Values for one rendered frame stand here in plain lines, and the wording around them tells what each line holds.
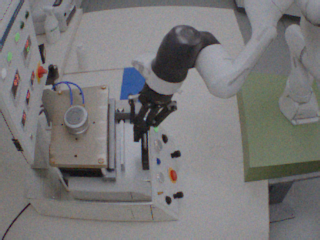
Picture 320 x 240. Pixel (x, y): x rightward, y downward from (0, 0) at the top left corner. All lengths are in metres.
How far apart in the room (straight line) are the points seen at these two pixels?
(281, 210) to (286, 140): 0.88
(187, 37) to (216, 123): 0.73
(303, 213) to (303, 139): 0.92
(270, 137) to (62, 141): 0.73
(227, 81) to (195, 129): 0.66
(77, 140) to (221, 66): 0.45
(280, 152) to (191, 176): 0.35
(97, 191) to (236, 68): 0.53
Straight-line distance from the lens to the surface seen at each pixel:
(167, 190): 1.31
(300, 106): 1.43
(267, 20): 0.91
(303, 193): 2.35
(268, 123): 1.44
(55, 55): 1.86
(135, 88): 1.66
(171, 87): 0.95
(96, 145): 1.09
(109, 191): 1.14
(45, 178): 1.28
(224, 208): 1.37
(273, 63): 2.94
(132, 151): 1.23
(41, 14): 1.95
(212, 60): 0.91
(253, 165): 1.34
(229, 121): 1.57
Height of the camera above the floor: 2.00
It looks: 54 degrees down
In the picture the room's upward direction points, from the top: 4 degrees counter-clockwise
